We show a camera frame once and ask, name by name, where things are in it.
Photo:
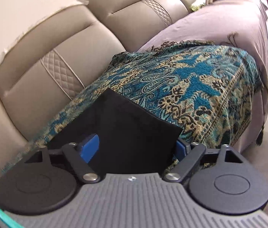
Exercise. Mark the beige leather sofa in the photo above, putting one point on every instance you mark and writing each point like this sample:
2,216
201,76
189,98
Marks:
66,52

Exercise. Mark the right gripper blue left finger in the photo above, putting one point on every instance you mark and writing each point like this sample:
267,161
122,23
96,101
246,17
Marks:
79,155

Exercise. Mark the mauve sofa cover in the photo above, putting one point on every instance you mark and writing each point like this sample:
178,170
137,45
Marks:
238,23

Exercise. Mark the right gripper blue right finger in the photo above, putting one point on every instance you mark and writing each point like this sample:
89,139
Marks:
189,157

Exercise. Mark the blue paisley sofa throw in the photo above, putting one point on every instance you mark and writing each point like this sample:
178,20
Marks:
205,89

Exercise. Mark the black pants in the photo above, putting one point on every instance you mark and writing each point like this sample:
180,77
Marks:
131,139

